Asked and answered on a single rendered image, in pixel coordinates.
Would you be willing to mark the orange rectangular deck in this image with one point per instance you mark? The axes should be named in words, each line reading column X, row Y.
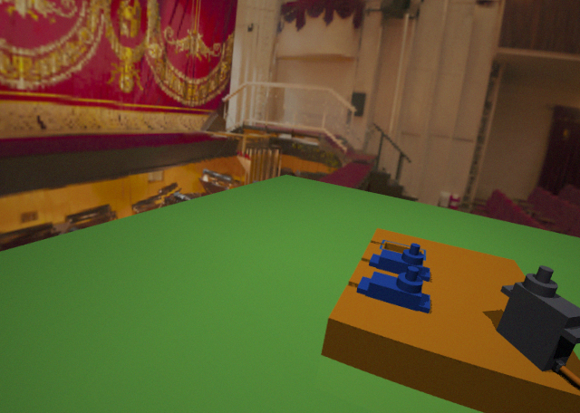
column 425, row 315

